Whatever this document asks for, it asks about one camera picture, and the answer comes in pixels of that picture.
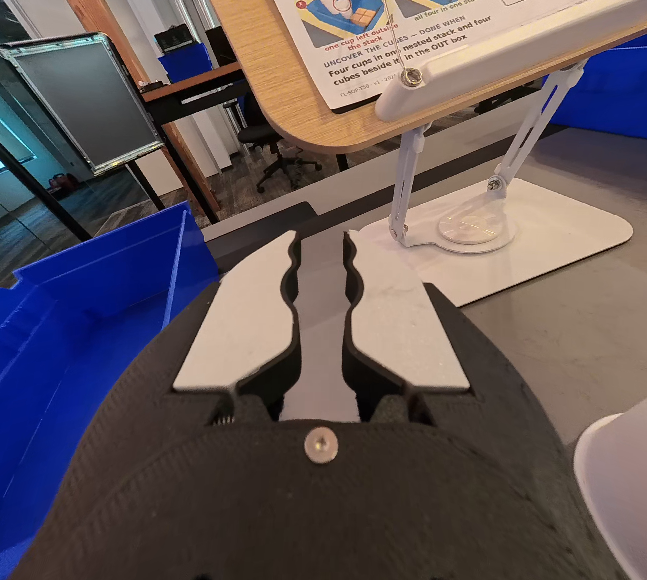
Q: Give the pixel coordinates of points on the grey desk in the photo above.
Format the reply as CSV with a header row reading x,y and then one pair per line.
x,y
530,337

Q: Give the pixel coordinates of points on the black office chair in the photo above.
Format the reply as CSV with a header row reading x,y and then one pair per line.
x,y
263,135

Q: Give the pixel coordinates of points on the wooden table black frame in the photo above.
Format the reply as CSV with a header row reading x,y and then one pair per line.
x,y
192,84

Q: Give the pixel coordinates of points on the printed instruction sheet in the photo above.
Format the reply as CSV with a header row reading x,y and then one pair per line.
x,y
354,49

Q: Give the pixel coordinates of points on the blue plastic bin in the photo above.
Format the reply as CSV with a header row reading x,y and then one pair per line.
x,y
60,337
184,67
606,84

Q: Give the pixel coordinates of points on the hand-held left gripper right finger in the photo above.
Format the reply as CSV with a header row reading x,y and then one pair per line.
x,y
404,332

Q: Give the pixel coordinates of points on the silver framed sign board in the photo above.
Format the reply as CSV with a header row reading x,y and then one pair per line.
x,y
86,105

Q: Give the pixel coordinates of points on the black monitor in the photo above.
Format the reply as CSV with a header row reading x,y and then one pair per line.
x,y
220,46

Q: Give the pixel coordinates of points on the white paper cup green band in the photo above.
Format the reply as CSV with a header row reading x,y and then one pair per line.
x,y
621,489

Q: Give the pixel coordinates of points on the wooden book stand white base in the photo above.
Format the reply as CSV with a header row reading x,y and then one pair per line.
x,y
242,59

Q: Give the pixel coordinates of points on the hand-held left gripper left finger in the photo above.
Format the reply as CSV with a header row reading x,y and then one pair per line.
x,y
237,332

